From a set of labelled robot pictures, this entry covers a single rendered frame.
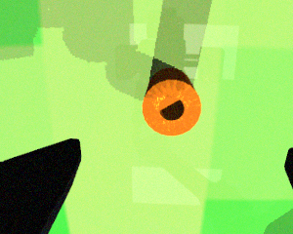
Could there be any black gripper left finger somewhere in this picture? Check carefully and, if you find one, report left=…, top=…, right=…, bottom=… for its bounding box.
left=0, top=139, right=81, bottom=234

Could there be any orange knob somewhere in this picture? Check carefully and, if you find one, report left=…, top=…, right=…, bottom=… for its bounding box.
left=142, top=69, right=201, bottom=136

